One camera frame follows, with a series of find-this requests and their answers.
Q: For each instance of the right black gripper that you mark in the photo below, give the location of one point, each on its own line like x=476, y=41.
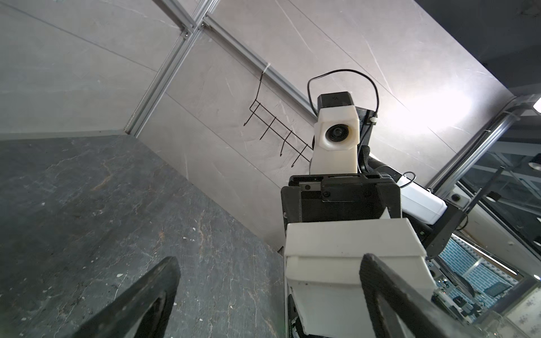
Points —
x=344, y=197

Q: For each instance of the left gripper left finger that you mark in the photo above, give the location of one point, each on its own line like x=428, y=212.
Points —
x=146, y=305

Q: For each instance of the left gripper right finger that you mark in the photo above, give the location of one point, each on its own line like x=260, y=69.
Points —
x=391, y=300

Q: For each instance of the white gift box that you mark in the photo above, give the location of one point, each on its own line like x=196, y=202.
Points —
x=323, y=261

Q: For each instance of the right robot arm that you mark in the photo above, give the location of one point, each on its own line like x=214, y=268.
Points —
x=433, y=219

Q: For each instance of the black wall hook rack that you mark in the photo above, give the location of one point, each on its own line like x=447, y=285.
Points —
x=289, y=139

